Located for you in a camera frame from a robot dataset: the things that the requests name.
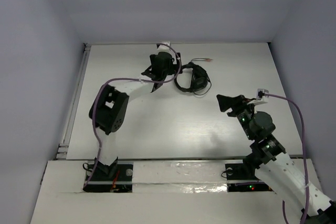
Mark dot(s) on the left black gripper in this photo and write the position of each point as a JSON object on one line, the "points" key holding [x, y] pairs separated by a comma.
{"points": [[151, 71]]}

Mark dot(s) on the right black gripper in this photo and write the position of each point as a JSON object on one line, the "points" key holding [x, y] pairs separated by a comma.
{"points": [[237, 103]]}

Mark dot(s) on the black over-ear headphones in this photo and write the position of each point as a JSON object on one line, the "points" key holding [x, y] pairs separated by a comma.
{"points": [[199, 79]]}

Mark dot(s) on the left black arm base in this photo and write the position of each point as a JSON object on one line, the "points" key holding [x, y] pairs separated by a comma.
{"points": [[116, 178]]}

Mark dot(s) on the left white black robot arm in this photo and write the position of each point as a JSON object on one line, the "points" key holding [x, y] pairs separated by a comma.
{"points": [[110, 105]]}

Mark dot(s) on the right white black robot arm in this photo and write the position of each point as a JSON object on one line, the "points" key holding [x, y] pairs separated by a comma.
{"points": [[270, 162]]}

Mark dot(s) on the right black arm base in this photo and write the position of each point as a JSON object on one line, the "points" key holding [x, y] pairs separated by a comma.
{"points": [[240, 179]]}

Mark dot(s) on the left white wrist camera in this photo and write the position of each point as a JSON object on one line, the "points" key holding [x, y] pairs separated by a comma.
{"points": [[164, 46]]}

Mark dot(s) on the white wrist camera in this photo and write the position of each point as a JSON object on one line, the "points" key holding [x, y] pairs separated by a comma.
{"points": [[164, 46], [261, 97]]}

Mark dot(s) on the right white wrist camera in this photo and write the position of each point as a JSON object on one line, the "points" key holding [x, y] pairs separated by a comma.
{"points": [[261, 97]]}

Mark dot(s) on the aluminium mounting rail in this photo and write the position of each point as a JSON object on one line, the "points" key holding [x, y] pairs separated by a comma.
{"points": [[182, 159]]}

